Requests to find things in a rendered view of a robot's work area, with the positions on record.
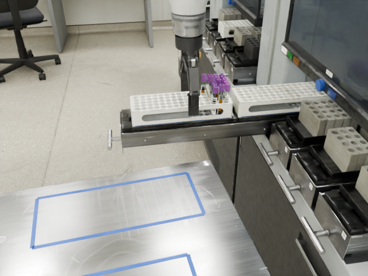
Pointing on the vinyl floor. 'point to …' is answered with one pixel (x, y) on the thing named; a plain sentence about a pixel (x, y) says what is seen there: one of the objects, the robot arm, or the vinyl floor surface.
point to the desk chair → (33, 13)
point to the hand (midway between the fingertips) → (189, 100)
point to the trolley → (128, 227)
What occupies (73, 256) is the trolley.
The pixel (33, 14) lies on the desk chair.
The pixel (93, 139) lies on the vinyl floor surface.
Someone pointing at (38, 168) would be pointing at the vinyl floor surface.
